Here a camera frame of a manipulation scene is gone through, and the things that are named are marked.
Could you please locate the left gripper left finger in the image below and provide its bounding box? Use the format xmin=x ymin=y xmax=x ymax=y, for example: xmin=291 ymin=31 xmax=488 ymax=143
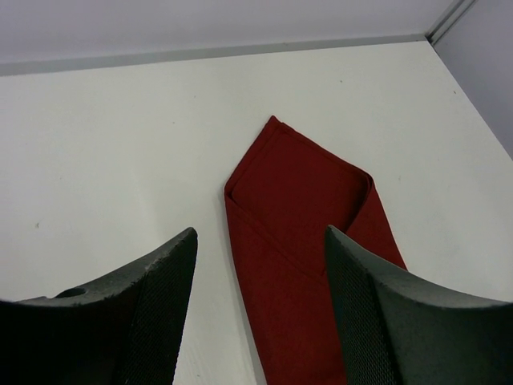
xmin=1 ymin=228 xmax=197 ymax=384

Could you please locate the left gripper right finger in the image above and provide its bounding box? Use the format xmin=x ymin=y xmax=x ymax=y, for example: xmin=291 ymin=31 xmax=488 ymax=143
xmin=325 ymin=226 xmax=512 ymax=384

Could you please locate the dark red cloth napkin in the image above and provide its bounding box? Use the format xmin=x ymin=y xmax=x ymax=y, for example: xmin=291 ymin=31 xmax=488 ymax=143
xmin=224 ymin=118 xmax=404 ymax=384

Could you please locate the right aluminium frame post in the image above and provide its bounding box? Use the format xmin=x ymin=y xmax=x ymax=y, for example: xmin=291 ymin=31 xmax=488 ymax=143
xmin=425 ymin=0 xmax=477 ymax=45

